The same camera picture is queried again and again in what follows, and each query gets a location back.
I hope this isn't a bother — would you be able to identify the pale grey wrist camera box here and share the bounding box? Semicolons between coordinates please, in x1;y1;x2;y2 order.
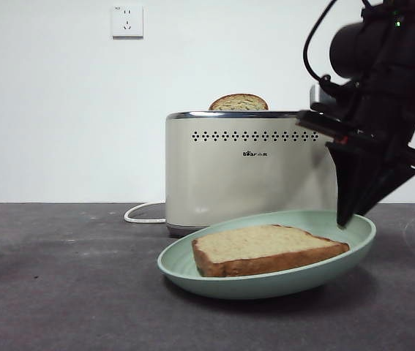
309;84;337;111

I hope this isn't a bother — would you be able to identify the white wall socket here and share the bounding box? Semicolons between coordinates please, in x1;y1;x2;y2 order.
111;4;145;41

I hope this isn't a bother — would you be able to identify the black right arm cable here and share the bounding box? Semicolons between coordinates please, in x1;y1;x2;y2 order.
302;0;340;88

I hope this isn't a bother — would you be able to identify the white toaster power cord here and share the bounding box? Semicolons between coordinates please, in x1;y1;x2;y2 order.
124;202;168;224

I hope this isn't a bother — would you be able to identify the square toast bread slice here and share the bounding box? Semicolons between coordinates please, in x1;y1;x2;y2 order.
191;223;351;278

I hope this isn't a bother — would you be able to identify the round-topped bread slice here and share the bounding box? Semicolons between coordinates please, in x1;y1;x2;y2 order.
208;93;270;112

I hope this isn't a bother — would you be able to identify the pale green round plate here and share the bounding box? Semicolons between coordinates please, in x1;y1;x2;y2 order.
156;208;378;301

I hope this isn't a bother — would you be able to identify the beige metal toaster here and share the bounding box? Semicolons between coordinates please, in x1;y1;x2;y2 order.
165;109;340;239

